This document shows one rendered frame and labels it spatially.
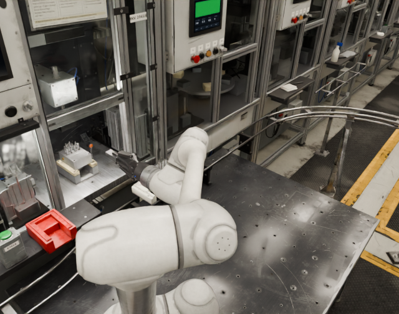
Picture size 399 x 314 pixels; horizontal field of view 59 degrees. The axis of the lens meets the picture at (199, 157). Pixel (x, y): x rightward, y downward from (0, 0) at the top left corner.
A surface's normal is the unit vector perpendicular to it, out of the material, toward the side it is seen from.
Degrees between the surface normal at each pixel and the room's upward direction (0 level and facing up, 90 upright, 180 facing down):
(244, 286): 0
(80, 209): 0
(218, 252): 58
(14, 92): 90
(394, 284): 0
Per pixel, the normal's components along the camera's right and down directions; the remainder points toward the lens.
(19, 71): 0.77, 0.37
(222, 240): 0.40, 0.06
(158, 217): 0.22, -0.77
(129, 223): 0.04, -0.67
